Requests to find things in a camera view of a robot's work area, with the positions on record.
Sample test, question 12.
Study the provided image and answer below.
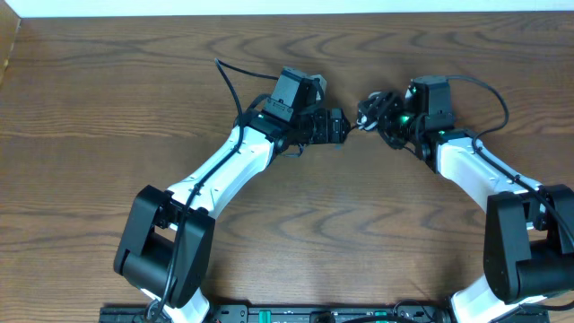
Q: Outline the black usb cable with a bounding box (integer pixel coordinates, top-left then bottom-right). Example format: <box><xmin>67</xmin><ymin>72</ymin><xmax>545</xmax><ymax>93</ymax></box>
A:
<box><xmin>349</xmin><ymin>91</ymin><xmax>398</xmax><ymax>134</ymax></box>

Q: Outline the white usb cable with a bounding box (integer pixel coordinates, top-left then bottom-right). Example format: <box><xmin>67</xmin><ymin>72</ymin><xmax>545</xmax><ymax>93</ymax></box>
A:
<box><xmin>355</xmin><ymin>109</ymin><xmax>380</xmax><ymax>132</ymax></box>

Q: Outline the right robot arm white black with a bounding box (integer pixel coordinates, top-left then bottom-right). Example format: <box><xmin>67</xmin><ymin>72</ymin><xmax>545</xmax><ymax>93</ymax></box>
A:
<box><xmin>357</xmin><ymin>75</ymin><xmax>573</xmax><ymax>322</ymax></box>

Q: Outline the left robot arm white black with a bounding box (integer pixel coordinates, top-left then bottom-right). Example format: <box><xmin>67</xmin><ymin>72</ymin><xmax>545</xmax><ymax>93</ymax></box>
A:
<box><xmin>113</xmin><ymin>67</ymin><xmax>351</xmax><ymax>322</ymax></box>

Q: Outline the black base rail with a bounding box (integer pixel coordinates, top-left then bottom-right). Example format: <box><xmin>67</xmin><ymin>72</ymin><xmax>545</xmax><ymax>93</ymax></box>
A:
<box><xmin>98</xmin><ymin>301</ymin><xmax>551</xmax><ymax>323</ymax></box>

